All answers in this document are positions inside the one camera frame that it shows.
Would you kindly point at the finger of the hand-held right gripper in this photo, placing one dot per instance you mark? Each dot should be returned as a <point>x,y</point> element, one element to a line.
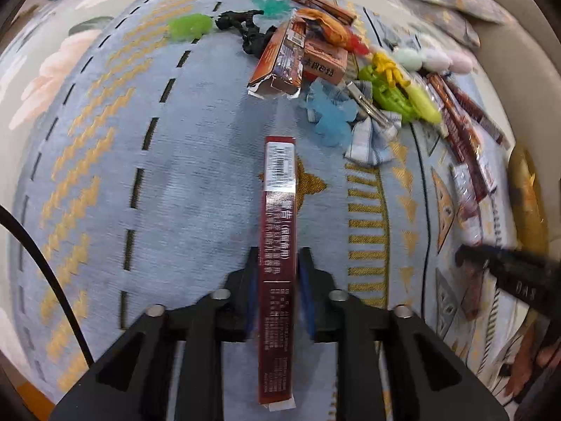
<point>475,256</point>

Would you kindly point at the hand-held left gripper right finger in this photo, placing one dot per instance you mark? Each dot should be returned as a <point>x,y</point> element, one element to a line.
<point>307,309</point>

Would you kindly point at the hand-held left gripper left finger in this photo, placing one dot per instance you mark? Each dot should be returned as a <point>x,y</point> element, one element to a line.
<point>250,313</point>

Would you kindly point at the small brown snack packet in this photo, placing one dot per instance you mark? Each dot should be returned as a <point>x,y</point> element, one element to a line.
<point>474,294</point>

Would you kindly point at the round gold tray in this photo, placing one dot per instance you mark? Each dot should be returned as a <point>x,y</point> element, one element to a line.
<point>528,210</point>

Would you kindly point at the dark red long box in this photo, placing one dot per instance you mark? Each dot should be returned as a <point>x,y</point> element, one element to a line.
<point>278,237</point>

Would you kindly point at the white red snack packet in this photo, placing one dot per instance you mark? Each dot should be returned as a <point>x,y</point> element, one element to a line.
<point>465,204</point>

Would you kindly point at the brown snack stick packet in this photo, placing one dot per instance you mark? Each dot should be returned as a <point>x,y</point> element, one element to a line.
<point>480,114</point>
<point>456,136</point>

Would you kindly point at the checked cloth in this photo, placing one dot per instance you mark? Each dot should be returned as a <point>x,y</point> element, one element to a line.
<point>368,144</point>

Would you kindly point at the yellow green tube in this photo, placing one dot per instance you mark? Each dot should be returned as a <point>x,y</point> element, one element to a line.
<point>423,103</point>

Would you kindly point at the blue patterned mat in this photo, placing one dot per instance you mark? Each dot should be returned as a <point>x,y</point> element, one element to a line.
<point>175,162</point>

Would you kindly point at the green plastic toy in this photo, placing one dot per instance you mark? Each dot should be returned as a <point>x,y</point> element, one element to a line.
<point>390,96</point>

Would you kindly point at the silver metal clip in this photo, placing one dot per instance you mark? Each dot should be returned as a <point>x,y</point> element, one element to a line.
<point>370,107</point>

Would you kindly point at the blue rubber toy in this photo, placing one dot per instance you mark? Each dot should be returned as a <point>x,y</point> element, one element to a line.
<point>331,118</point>

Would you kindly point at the pale pink egg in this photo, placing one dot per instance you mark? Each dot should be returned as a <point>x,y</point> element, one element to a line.
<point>461,62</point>

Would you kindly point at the yellow toy hand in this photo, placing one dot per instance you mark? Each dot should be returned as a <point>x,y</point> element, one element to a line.
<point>388,68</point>

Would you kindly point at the pale green egg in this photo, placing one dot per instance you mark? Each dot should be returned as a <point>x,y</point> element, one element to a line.
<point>406,58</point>

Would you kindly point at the red rubber toy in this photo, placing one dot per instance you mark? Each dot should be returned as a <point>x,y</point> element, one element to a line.
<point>356,45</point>

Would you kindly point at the small orange box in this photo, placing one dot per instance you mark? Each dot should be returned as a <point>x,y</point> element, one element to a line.
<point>326,59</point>

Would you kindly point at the open orange brown box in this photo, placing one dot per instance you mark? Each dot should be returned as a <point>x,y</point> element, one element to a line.
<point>280,61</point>

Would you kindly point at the orange snack packet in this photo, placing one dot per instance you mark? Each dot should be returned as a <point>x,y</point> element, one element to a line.
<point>326,24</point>

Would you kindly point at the black toy figure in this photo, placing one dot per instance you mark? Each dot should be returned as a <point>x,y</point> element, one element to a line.
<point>254,37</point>

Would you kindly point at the green slime toy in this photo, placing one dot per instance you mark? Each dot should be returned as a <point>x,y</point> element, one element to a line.
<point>190,27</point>

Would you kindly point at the teal rubber toy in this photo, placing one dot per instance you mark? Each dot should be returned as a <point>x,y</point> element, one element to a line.
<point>271,7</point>

